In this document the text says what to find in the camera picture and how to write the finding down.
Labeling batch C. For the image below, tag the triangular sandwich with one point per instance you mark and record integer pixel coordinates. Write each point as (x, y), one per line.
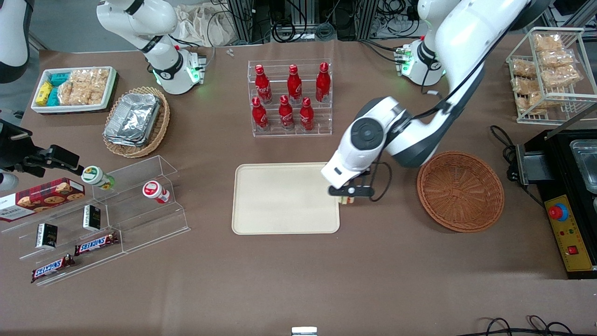
(345, 200)

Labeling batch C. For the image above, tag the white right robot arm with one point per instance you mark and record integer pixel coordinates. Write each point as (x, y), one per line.
(163, 56)

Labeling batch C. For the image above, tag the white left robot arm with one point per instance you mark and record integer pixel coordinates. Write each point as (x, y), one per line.
(466, 37)

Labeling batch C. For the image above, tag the beige plastic tray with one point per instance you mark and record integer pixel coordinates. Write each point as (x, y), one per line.
(280, 200)

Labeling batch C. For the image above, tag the oval light wicker basket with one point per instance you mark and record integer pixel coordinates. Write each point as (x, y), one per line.
(161, 128)

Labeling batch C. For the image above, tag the round brown wicker basket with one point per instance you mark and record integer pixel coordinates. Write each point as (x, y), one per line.
(461, 191)

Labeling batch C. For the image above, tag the green lid drink bottle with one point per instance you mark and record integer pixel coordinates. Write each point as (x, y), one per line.
(93, 175)

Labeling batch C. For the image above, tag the red cookie box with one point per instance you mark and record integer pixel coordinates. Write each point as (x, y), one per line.
(44, 198)

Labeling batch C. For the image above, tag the small black box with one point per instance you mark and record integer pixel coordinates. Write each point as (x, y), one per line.
(46, 235)
(92, 218)

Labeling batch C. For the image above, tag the teal snack packet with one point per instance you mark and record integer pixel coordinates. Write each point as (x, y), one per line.
(59, 79)
(52, 97)

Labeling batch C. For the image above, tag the clear rice cracker packet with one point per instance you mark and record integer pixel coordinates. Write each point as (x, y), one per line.
(91, 76)
(79, 94)

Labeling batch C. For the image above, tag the yellow snack packet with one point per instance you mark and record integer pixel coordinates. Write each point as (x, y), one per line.
(44, 92)

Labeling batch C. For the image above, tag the stacked aluminium foil trays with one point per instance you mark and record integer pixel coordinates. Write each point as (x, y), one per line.
(133, 119)

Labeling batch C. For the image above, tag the snickers chocolate bar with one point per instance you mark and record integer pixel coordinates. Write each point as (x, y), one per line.
(52, 268)
(95, 243)

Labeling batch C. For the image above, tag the red lid drink bottle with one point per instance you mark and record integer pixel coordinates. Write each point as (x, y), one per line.
(154, 190)

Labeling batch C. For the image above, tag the clear acrylic stepped shelf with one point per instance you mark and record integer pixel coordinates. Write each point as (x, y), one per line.
(140, 219)

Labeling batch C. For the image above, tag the white rectangular bin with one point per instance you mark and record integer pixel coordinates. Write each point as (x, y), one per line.
(109, 91)

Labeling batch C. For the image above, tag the clear acrylic bottle rack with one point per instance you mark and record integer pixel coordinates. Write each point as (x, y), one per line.
(289, 132)

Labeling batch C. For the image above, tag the red cola bottle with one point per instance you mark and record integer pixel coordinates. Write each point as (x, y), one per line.
(322, 84)
(259, 116)
(286, 115)
(306, 116)
(294, 86)
(263, 86)

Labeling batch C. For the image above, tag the crumpled white plastic bag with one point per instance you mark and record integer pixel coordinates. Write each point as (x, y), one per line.
(200, 25)

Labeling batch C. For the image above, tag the clear fried snack packet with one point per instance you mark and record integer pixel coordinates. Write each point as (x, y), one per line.
(524, 86)
(531, 102)
(559, 77)
(523, 68)
(557, 59)
(548, 42)

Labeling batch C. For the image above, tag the black tabletop appliance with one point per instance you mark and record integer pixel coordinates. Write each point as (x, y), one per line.
(559, 163)

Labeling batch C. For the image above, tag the yellow emergency stop control box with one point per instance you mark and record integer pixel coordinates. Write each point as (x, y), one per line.
(576, 233)

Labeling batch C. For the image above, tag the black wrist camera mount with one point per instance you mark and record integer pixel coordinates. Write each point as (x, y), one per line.
(11, 151)

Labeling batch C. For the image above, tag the aluminium frame post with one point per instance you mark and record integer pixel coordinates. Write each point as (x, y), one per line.
(242, 21)

